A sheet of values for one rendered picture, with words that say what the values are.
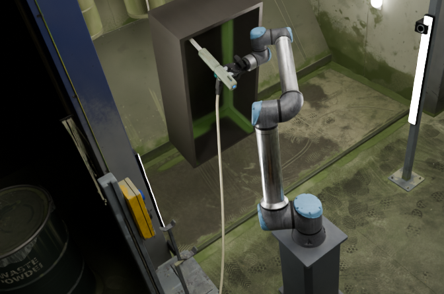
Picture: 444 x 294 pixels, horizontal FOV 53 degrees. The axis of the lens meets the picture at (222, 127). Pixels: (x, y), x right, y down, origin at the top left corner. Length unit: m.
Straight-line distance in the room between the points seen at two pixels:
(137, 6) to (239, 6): 1.25
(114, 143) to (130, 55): 1.97
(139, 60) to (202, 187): 1.29
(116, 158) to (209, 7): 1.06
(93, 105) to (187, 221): 1.73
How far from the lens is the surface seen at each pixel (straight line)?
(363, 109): 4.44
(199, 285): 2.33
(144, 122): 4.07
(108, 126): 2.17
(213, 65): 2.48
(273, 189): 2.33
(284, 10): 4.83
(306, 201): 2.43
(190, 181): 3.86
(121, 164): 2.31
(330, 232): 2.64
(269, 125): 2.17
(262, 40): 2.57
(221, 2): 2.77
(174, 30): 2.56
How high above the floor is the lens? 2.75
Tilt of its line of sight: 39 degrees down
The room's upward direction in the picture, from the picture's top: 11 degrees counter-clockwise
